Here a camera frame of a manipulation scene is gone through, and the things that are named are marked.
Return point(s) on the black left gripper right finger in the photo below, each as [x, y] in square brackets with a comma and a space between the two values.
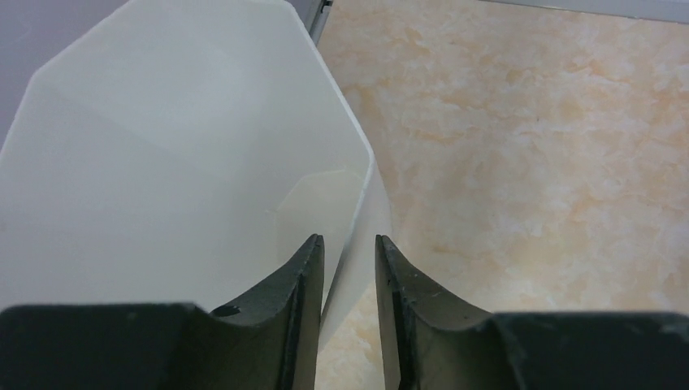
[433, 339]

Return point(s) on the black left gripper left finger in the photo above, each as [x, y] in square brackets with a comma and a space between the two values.
[266, 338]

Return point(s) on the white translucent trash bin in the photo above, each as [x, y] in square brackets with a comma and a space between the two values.
[183, 151]

